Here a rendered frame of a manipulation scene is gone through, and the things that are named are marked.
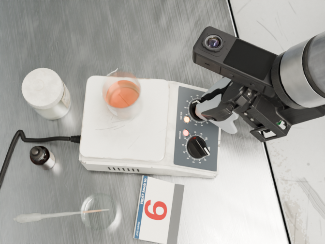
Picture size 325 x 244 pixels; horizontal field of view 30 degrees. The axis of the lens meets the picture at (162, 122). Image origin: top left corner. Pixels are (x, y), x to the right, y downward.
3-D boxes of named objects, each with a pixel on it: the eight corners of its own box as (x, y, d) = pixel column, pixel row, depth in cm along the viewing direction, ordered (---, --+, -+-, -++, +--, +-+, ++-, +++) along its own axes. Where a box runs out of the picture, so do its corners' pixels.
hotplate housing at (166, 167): (221, 97, 94) (224, 80, 87) (217, 180, 91) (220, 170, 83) (80, 88, 96) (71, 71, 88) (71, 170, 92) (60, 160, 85)
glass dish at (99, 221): (90, 237, 90) (87, 236, 87) (77, 203, 91) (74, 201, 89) (125, 223, 90) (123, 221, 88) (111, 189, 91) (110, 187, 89)
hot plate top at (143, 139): (170, 81, 87) (170, 79, 86) (164, 163, 84) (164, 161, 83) (88, 76, 88) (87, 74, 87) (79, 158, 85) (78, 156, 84)
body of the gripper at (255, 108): (257, 145, 81) (319, 129, 70) (210, 105, 78) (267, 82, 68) (280, 101, 84) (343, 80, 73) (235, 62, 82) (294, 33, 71)
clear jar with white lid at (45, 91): (40, 126, 94) (27, 112, 87) (29, 92, 96) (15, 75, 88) (77, 113, 95) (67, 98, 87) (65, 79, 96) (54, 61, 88)
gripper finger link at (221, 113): (203, 129, 82) (242, 114, 75) (195, 121, 82) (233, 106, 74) (218, 102, 84) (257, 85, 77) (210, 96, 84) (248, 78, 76)
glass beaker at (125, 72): (140, 127, 85) (136, 111, 77) (103, 119, 85) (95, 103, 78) (150, 86, 86) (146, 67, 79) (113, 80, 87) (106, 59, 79)
